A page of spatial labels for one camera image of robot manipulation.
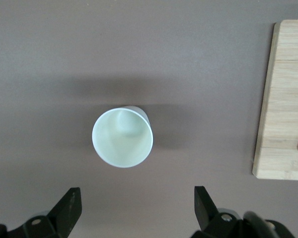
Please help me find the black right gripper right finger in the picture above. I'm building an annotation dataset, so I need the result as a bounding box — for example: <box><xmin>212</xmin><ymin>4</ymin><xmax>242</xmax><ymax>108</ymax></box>
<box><xmin>190</xmin><ymin>185</ymin><xmax>246</xmax><ymax>238</ymax></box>

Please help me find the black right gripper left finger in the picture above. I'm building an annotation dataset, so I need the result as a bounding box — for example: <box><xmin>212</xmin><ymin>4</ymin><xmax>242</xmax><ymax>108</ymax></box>
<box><xmin>7</xmin><ymin>187</ymin><xmax>83</xmax><ymax>238</ymax></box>

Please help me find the white plastic cup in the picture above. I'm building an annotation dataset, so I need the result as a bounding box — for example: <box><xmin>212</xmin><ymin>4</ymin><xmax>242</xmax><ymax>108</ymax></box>
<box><xmin>91</xmin><ymin>105</ymin><xmax>155</xmax><ymax>169</ymax></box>

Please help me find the wooden cutting board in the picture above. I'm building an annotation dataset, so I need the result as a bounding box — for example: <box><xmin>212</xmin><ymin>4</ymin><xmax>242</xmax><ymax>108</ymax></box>
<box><xmin>252</xmin><ymin>19</ymin><xmax>298</xmax><ymax>181</ymax></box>

